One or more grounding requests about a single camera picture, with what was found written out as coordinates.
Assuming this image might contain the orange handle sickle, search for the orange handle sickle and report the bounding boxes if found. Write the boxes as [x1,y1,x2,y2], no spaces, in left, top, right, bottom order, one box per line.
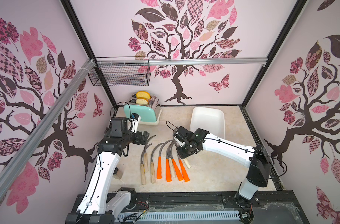
[157,140,172,179]
[166,141,172,182]
[178,158,190,182]
[170,142,184,181]

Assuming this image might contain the small jar with black lid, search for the small jar with black lid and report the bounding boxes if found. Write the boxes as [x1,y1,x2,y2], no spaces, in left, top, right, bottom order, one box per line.
[113,167,123,180]

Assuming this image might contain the aluminium rail back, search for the aluminium rail back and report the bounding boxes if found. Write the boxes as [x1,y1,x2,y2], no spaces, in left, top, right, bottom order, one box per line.
[97,57,268,66]

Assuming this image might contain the pale bread slice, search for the pale bread slice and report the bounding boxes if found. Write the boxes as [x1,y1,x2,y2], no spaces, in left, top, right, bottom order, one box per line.
[135,98,149,105]

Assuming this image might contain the white storage box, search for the white storage box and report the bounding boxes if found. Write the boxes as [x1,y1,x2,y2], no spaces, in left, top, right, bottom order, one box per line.
[190,107,226,139]

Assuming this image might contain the aluminium rail left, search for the aluminium rail left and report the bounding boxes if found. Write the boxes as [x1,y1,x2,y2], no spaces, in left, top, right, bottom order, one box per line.
[0,59,96,201]

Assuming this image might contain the mint green toaster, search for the mint green toaster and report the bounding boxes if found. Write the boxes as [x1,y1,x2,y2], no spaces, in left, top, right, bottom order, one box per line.
[124,93,162,125]

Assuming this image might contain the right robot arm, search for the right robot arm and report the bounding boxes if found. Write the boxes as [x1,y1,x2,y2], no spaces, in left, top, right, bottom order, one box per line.
[172,126,283,204]

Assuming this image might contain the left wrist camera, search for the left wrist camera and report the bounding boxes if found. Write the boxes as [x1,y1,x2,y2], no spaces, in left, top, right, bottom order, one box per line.
[130,113,141,133]

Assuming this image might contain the black wire basket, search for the black wire basket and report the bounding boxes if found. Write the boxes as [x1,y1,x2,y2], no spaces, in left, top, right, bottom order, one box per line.
[88,56,151,86]

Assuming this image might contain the yellow bread slice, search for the yellow bread slice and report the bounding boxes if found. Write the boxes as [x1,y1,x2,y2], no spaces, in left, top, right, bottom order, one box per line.
[136,91,151,100]

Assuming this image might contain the white cable duct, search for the white cable duct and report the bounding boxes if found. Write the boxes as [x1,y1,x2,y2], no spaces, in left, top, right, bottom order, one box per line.
[115,211,241,223]

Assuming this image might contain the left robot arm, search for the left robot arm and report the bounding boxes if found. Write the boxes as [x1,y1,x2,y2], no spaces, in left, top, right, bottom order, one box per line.
[65,113,149,224]

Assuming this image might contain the aluminium rail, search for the aluminium rail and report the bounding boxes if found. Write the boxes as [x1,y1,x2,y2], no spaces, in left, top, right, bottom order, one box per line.
[0,59,96,201]
[97,57,268,66]

